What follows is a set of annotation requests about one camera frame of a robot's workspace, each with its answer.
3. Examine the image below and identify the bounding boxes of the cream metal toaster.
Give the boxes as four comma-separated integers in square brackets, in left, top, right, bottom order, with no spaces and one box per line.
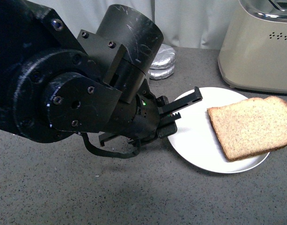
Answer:
[218,0,287,94]

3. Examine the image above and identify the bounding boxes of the silver quilted oven mitt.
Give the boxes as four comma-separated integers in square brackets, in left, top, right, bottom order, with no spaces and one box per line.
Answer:
[150,44,176,70]
[148,65,175,80]

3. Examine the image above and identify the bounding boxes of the silver quilted oven mitt top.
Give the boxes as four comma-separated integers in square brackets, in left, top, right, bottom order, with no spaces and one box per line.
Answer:
[150,44,176,70]

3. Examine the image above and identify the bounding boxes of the brown bread slice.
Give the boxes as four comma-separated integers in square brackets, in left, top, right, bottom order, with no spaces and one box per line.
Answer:
[207,96,287,162]

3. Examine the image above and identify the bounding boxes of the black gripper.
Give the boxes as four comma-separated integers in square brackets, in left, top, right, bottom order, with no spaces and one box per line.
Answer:
[99,80,202,147]

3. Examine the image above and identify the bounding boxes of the silver quilted oven mitt bottom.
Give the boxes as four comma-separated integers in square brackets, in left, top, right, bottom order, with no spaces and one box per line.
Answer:
[148,65,175,80]

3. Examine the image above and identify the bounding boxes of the black cable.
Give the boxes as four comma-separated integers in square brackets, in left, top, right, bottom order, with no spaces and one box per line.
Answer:
[81,132,141,159]

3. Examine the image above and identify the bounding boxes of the white round plate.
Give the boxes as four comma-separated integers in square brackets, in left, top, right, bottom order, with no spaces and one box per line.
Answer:
[168,87,269,173]

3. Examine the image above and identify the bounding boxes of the grey curtain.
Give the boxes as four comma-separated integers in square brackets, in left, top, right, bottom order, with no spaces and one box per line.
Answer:
[35,0,239,49]

